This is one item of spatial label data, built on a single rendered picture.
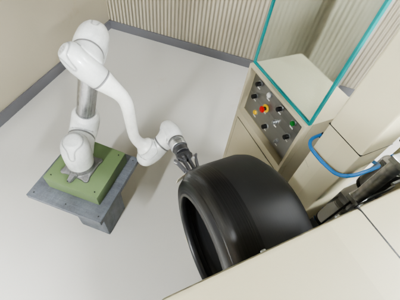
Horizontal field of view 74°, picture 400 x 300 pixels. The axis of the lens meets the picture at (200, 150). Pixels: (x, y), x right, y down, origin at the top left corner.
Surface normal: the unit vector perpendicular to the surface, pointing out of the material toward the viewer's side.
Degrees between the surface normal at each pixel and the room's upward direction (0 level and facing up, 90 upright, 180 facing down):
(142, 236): 0
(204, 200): 45
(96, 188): 4
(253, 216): 8
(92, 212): 0
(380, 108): 90
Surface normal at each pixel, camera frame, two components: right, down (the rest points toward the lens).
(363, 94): -0.91, 0.26
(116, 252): 0.11, -0.60
